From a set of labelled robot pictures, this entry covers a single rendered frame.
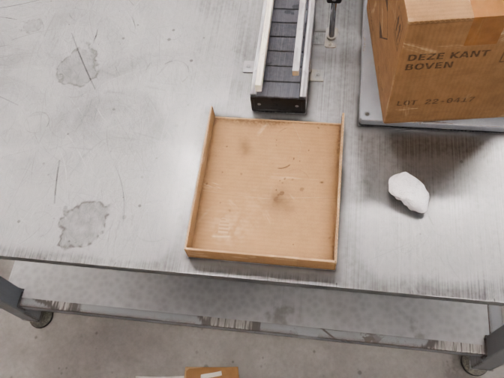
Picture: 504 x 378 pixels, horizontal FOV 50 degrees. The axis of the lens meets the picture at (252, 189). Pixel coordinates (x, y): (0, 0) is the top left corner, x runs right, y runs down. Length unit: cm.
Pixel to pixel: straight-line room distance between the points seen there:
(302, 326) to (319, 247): 62
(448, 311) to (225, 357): 68
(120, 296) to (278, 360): 52
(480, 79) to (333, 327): 82
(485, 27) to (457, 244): 36
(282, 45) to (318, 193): 33
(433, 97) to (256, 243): 41
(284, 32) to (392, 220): 45
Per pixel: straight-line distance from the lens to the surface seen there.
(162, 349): 181
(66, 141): 117
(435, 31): 89
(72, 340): 191
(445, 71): 97
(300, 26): 106
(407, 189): 99
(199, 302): 159
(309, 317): 156
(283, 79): 109
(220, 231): 98
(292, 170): 103
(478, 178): 107
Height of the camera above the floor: 173
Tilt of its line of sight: 63 degrees down
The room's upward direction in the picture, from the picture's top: 10 degrees counter-clockwise
